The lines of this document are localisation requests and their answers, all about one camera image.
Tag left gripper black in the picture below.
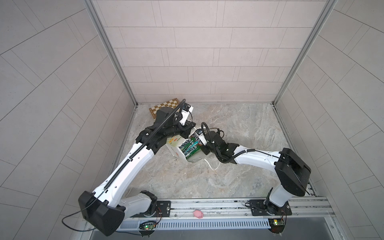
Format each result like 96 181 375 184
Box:
162 117 197 140

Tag green mint packs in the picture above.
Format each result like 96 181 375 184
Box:
179 138 201 159

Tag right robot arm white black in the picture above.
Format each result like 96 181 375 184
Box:
199 131 312 216

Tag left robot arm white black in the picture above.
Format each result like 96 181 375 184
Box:
79 103 196 236

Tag wooden chessboard box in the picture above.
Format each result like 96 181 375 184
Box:
149 98 180 119

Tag right circuit board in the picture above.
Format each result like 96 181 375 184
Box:
268 219 286 234

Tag left green circuit board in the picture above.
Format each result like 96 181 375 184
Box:
139 221 157 231

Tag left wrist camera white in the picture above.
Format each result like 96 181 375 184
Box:
180 103 194 126

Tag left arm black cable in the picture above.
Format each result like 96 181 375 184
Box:
103 98 187 191

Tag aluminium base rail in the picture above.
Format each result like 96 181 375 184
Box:
119 196 335 230

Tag pink toy on rail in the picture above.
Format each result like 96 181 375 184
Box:
193 210 204 219

